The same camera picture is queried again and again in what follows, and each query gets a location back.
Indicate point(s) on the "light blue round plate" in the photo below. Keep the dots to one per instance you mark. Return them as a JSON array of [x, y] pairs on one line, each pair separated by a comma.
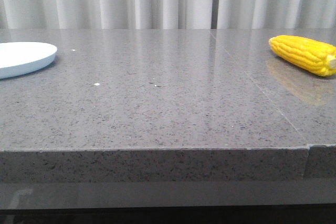
[[19, 58]]

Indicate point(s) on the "yellow corn cob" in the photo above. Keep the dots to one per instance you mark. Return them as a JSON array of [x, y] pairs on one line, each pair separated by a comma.
[[313, 56]]

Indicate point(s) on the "white pleated curtain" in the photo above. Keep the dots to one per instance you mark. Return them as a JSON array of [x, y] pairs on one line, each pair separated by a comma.
[[167, 14]]

